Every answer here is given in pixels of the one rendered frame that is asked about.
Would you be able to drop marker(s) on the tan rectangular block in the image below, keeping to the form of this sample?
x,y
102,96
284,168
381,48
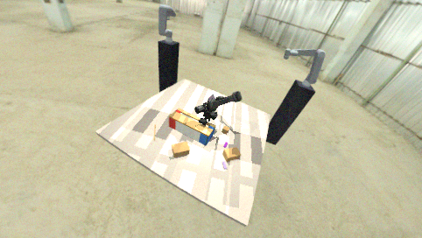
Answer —
x,y
180,149

